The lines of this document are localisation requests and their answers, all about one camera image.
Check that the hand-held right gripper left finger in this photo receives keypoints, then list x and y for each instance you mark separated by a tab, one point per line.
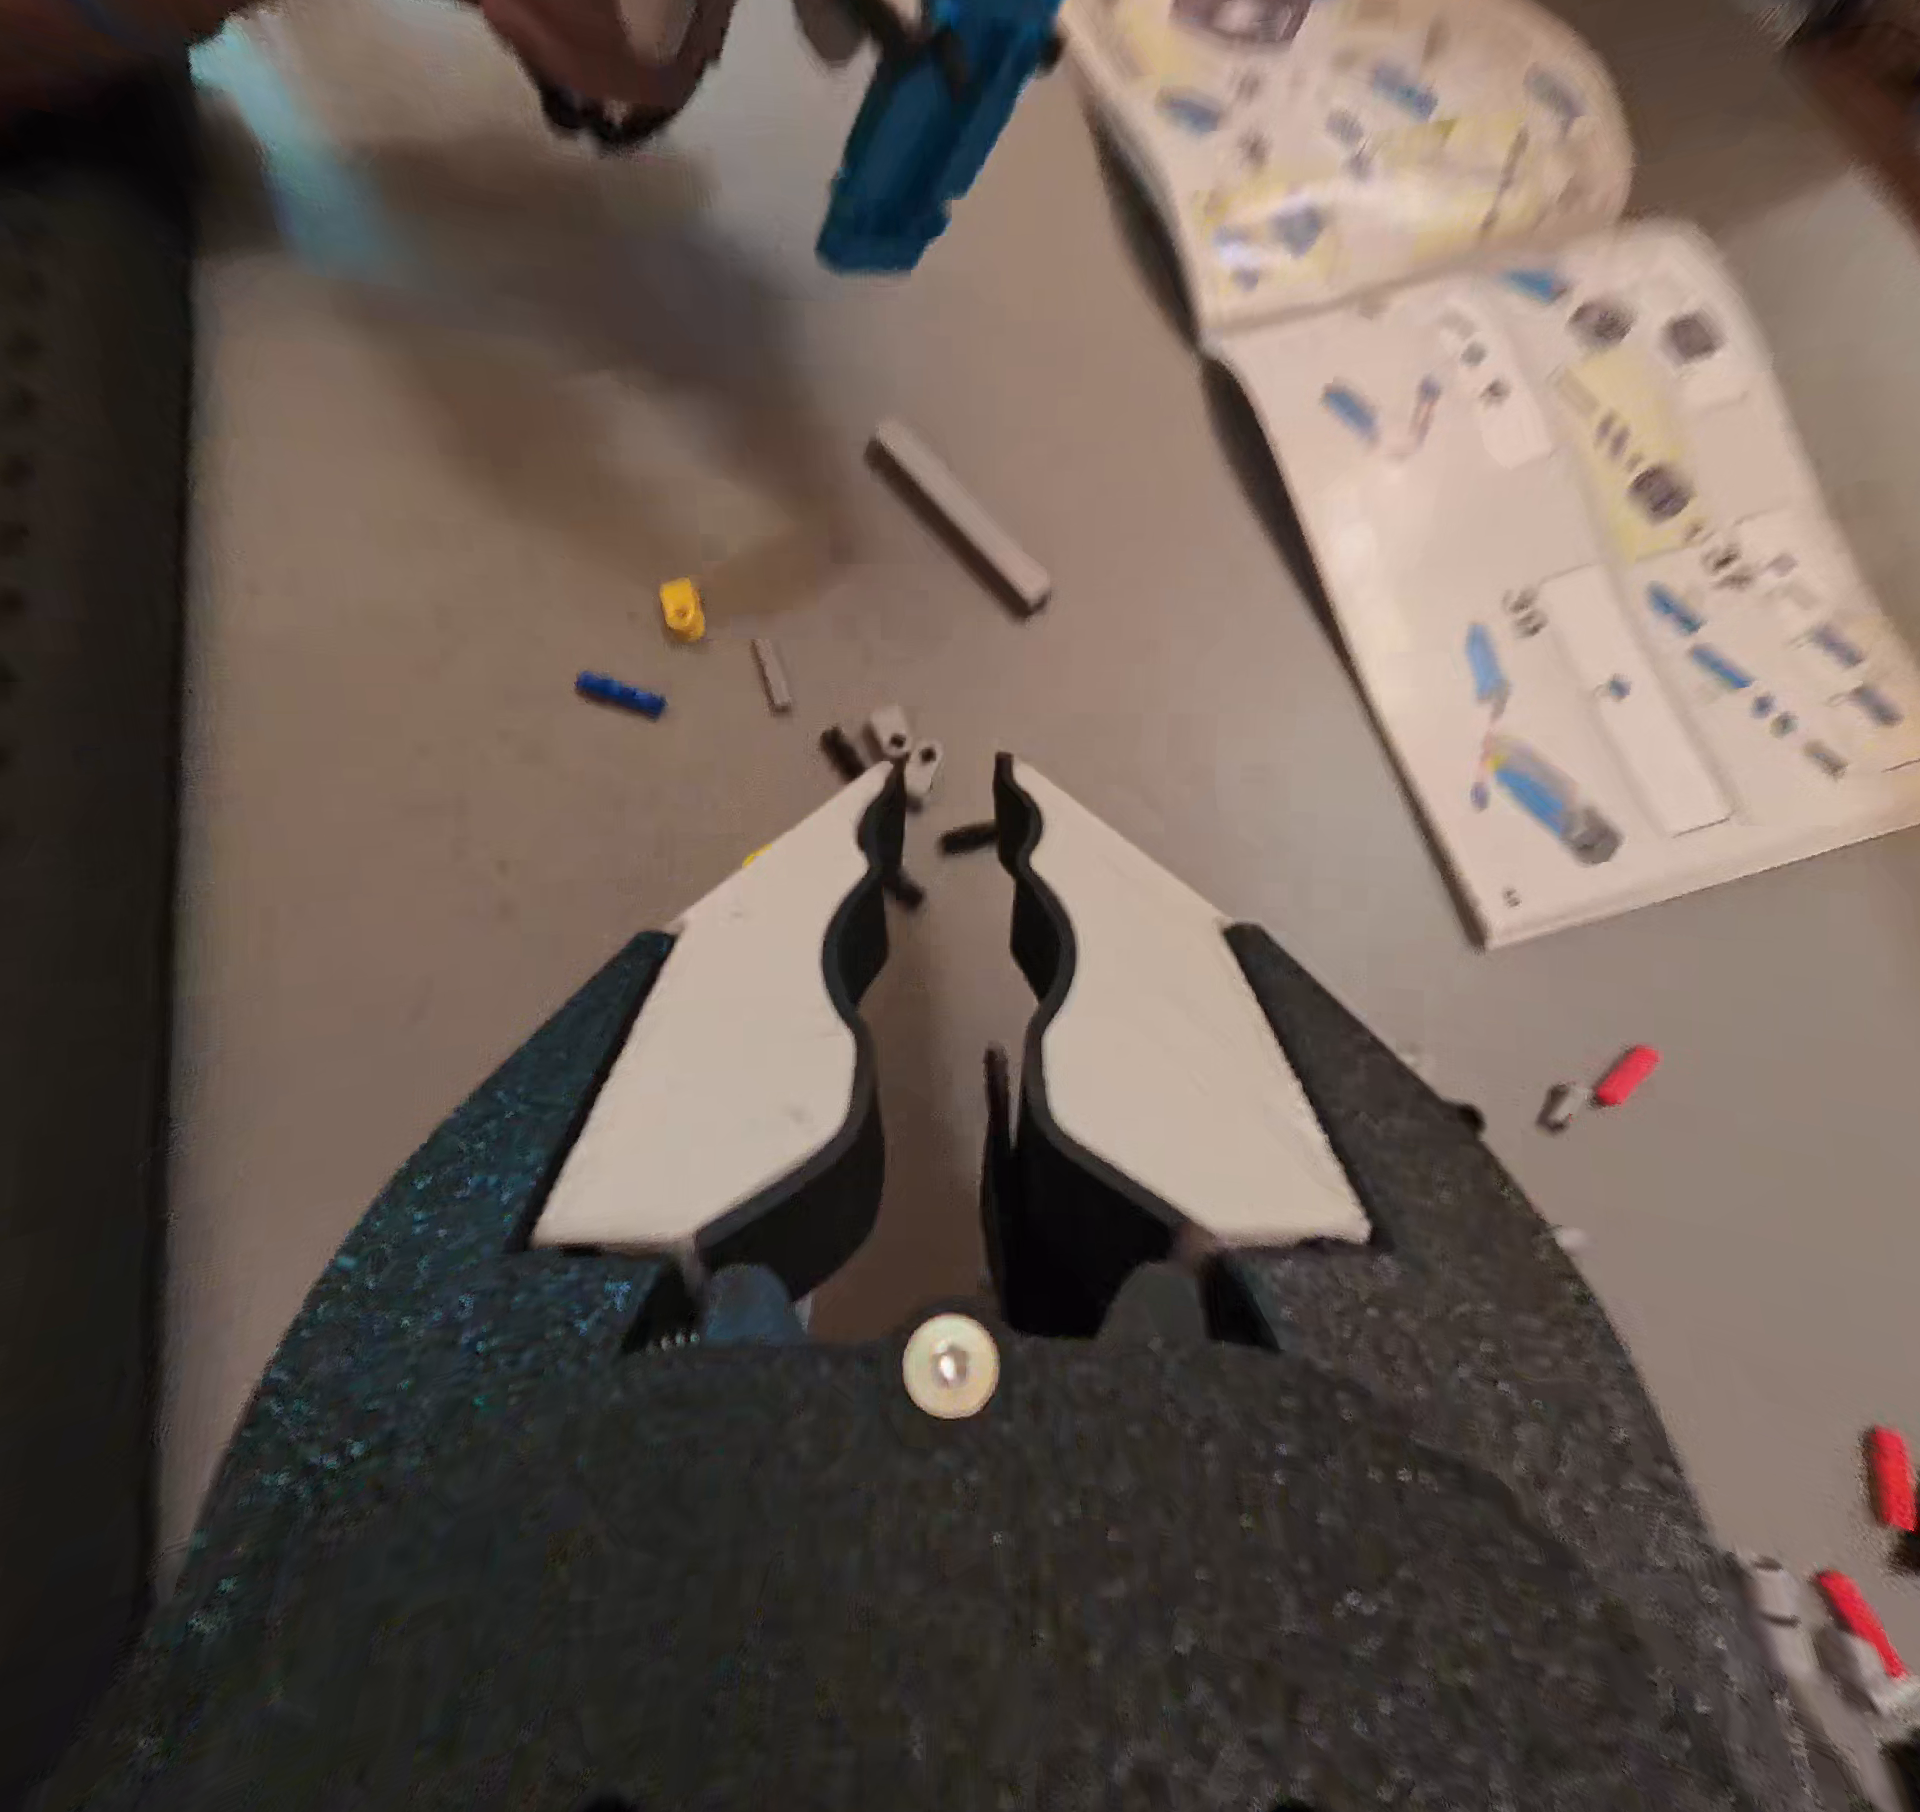
688	1093

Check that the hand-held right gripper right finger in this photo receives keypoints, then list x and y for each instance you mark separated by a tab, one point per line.
1201	1093

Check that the blue block piece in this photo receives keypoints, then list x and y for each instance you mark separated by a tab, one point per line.
945	88

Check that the blue pin piece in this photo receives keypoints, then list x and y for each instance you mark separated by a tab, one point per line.
621	696

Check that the grey beam piece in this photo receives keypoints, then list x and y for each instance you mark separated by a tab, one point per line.
961	513

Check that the pile of building block pieces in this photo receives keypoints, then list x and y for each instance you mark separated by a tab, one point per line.
1836	1632

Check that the grey desk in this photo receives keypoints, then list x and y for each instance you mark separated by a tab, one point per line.
449	493

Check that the grey pin piece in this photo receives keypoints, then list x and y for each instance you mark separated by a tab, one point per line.
1564	1104

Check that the short grey axle piece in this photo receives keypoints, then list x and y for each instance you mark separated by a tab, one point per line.
770	675

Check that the red pin piece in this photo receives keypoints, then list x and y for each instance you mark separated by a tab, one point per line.
1625	1075

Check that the instruction booklet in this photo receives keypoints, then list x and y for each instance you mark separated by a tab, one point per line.
1575	566

